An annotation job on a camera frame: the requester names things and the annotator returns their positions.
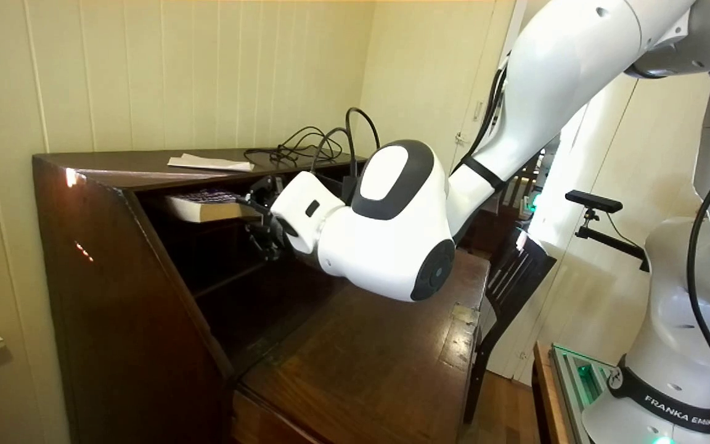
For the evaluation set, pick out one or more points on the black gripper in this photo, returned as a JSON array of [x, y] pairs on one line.
[[268, 219]]

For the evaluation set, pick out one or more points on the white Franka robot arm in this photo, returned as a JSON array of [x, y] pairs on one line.
[[567, 76]]

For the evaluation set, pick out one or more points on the dark wooden secretary cabinet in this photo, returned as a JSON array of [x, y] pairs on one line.
[[123, 313]]

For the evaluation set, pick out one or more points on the white folded paper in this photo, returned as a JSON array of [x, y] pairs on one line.
[[207, 164]]

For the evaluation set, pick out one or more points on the dark wooden slatted chair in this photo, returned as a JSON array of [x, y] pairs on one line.
[[512, 279]]

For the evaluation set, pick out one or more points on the black camera on stand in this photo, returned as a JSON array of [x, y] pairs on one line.
[[591, 201]]

